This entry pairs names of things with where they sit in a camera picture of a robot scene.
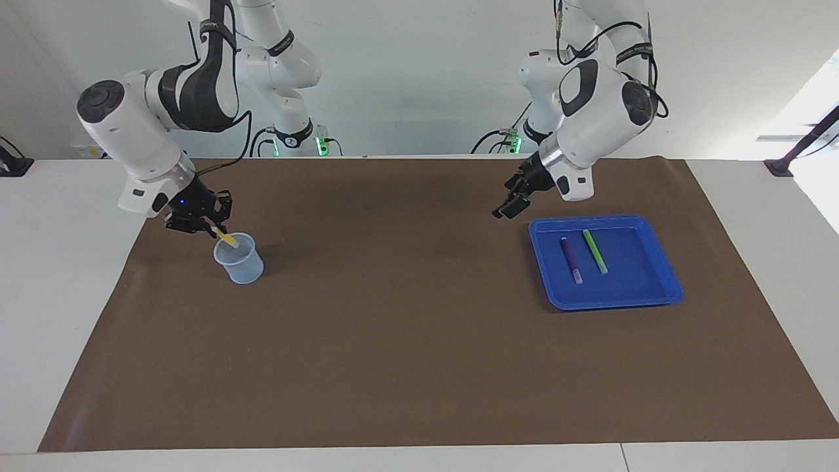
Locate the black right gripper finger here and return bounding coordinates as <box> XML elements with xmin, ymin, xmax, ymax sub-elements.
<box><xmin>213</xmin><ymin>190</ymin><xmax>233</xmax><ymax>230</ymax></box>
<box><xmin>164</xmin><ymin>215</ymin><xmax>217</xmax><ymax>235</ymax></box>

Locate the purple pen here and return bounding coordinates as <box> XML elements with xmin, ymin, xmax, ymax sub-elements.
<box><xmin>560</xmin><ymin>237</ymin><xmax>583</xmax><ymax>285</ymax></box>

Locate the green pen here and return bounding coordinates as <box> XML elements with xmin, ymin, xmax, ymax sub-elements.
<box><xmin>583</xmin><ymin>229</ymin><xmax>609</xmax><ymax>275</ymax></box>

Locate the translucent plastic cup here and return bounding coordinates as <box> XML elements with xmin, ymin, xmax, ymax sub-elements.
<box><xmin>213</xmin><ymin>232</ymin><xmax>265</xmax><ymax>285</ymax></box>

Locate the blue plastic tray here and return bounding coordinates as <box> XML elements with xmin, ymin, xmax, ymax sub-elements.
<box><xmin>528</xmin><ymin>214</ymin><xmax>684</xmax><ymax>311</ymax></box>

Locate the brown table mat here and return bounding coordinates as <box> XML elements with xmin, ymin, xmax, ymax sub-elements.
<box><xmin>37</xmin><ymin>157</ymin><xmax>839</xmax><ymax>453</ymax></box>

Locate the black table clamp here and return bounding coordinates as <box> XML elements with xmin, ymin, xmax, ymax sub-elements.
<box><xmin>0</xmin><ymin>136</ymin><xmax>35</xmax><ymax>178</ymax></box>

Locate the black left base cable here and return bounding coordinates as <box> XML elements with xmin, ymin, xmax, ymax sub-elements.
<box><xmin>471</xmin><ymin>98</ymin><xmax>533</xmax><ymax>155</ymax></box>

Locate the black base cable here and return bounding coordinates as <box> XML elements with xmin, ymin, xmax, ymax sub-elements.
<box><xmin>471</xmin><ymin>98</ymin><xmax>533</xmax><ymax>155</ymax></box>
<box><xmin>249</xmin><ymin>127</ymin><xmax>279</xmax><ymax>158</ymax></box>

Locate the black right base cable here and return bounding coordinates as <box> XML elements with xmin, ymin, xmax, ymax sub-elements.
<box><xmin>249</xmin><ymin>127</ymin><xmax>279</xmax><ymax>158</ymax></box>

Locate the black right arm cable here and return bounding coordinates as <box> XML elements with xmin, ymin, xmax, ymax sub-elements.
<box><xmin>195</xmin><ymin>110</ymin><xmax>253</xmax><ymax>176</ymax></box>

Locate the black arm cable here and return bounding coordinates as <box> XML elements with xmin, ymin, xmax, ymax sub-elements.
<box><xmin>195</xmin><ymin>110</ymin><xmax>253</xmax><ymax>176</ymax></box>
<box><xmin>554</xmin><ymin>0</ymin><xmax>669</xmax><ymax>119</ymax></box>

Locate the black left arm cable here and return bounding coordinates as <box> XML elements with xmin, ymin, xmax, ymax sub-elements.
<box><xmin>554</xmin><ymin>0</ymin><xmax>669</xmax><ymax>119</ymax></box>

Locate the black camera stand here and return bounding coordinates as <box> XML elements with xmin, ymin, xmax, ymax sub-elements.
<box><xmin>764</xmin><ymin>105</ymin><xmax>839</xmax><ymax>178</ymax></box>

